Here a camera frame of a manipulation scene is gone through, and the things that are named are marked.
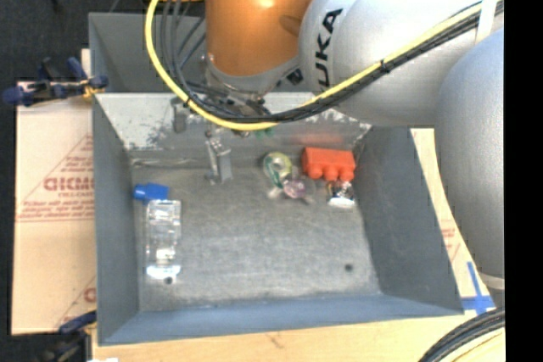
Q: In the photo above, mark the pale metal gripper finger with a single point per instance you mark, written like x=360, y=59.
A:
x=211, y=160
x=225, y=166

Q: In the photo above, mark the clear pink glass thing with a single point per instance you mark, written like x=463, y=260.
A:
x=295, y=189

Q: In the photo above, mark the clear plastic bottle blue cap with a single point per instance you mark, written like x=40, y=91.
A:
x=163, y=224

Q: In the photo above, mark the grey metal bin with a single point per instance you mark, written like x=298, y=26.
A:
x=263, y=241

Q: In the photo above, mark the red toy block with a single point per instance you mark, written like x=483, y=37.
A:
x=327, y=162

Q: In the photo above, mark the brown cardboard board red print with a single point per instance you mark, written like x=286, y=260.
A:
x=51, y=199

